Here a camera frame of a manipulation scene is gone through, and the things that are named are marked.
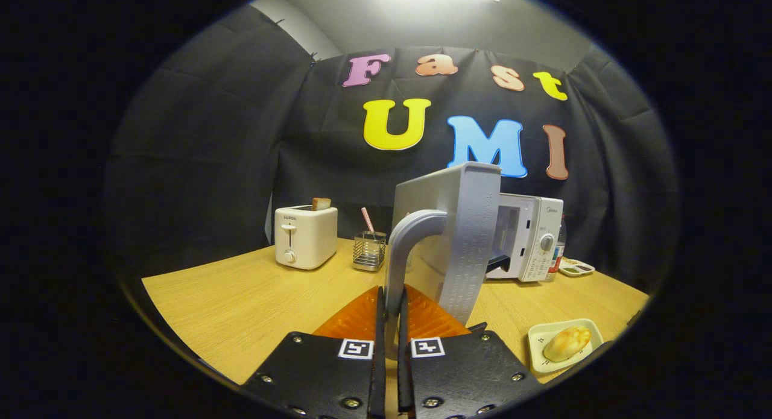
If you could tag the cream toaster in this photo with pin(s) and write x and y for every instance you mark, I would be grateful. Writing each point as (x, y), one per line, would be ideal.
(304, 238)

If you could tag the white square plate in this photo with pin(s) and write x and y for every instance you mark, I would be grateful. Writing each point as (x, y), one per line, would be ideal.
(540, 337)

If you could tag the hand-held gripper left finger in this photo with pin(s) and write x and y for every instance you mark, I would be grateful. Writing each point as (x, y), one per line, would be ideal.
(319, 371)

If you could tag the white microwave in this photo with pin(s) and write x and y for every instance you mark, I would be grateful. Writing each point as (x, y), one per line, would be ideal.
(470, 226)

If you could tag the toast slice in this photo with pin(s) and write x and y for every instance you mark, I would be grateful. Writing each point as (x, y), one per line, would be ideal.
(321, 204)

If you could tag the white divided dish of beans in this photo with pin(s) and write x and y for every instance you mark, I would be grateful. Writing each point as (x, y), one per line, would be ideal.
(576, 267)

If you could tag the golden bread bun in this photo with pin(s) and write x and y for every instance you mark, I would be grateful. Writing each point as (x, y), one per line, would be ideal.
(567, 343)

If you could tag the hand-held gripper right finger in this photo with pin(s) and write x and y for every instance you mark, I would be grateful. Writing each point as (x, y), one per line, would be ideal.
(470, 371)

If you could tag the clear bottle with red label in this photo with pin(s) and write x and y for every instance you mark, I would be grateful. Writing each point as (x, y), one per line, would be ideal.
(558, 256)

